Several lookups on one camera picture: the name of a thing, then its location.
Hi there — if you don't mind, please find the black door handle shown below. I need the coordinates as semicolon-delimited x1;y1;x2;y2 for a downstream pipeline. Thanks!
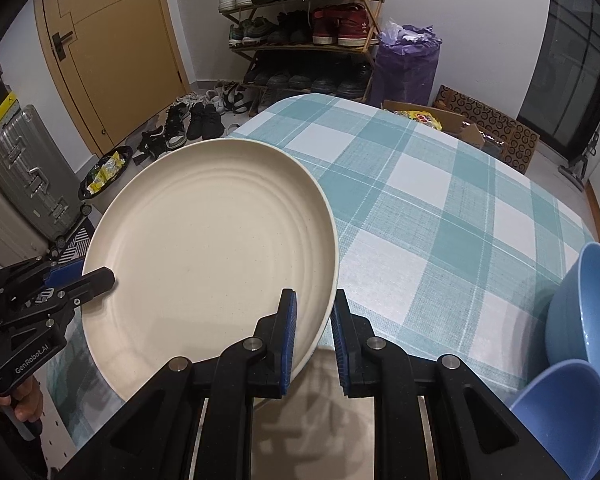
51;31;76;61

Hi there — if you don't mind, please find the group of shoes on floor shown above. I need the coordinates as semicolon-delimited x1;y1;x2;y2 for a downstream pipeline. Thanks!
135;80;251;161

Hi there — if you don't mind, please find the silver suitcase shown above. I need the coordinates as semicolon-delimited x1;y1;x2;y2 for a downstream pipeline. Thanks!
0;105;86;243

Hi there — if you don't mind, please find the black framed glass door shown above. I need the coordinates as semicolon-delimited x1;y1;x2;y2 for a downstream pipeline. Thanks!
517;0;600;146

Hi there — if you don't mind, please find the person's left hand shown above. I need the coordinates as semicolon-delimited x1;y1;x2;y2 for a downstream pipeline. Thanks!
0;374;46;425

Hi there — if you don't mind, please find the patterned cardboard box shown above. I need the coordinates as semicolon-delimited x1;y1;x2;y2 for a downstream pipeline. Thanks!
432;85;540;175

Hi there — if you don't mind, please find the wooden door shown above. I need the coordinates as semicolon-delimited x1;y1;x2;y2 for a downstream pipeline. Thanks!
34;0;191;156

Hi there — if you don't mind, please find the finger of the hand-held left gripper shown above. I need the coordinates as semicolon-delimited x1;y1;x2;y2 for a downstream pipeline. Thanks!
40;257;86;285
55;267;116;306

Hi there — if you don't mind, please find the purple plastic bag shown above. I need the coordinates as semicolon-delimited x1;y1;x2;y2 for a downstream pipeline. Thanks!
375;20;443;108

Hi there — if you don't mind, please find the black tray with yellow packets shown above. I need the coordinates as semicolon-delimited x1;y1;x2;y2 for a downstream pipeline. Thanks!
78;146;133;201

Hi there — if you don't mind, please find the black white striped mat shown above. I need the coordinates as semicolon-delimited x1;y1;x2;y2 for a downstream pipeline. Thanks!
50;225;93;266

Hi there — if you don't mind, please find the open cardboard box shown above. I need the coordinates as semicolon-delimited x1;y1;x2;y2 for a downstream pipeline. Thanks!
382;100;506;158

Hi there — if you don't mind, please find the person's left forearm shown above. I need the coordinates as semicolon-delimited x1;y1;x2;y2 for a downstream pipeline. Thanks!
0;402;46;480

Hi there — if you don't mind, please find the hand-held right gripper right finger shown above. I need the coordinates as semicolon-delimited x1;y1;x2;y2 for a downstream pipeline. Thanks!
330;302;556;480

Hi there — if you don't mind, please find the cream round plate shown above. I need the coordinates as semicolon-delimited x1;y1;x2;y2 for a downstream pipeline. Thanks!
80;139;340;403

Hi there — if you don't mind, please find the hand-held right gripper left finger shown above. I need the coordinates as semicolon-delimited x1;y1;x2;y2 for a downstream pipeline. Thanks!
55;287;298;480

